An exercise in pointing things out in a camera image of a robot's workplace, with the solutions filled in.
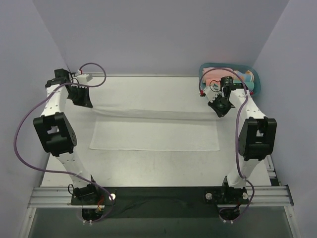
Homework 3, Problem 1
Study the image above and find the white towel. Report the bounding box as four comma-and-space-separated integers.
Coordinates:
90, 107, 220, 151

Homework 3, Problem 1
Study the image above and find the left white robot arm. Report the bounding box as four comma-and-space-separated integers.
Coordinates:
33, 69, 101, 204

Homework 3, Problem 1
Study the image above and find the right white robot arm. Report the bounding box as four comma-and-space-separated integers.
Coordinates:
208, 76, 277, 203

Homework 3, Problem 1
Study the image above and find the salmon rolled towel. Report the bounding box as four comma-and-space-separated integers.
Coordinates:
205, 78, 220, 88

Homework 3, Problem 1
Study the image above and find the pink rolled towel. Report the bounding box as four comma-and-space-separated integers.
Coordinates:
202, 67, 235, 82

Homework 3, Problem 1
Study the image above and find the teal rolled towel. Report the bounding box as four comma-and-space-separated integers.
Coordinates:
245, 81, 255, 91

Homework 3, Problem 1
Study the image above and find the cartoon print rolled towel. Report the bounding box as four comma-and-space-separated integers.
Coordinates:
234, 70, 254, 82

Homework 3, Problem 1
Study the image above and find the teal plastic basket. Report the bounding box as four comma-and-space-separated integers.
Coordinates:
199, 62, 262, 97

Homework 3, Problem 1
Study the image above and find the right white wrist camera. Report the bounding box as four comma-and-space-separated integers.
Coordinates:
204, 87, 222, 102

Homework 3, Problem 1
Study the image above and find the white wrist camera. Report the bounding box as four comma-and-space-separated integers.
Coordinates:
76, 73, 93, 85
204, 87, 222, 102

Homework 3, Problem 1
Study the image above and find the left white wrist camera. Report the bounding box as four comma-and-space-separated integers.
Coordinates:
76, 73, 93, 85

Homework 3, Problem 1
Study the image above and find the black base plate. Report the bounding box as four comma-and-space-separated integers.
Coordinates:
70, 186, 249, 220

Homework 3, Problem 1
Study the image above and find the aluminium frame rail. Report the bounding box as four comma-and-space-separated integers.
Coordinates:
28, 186, 294, 208

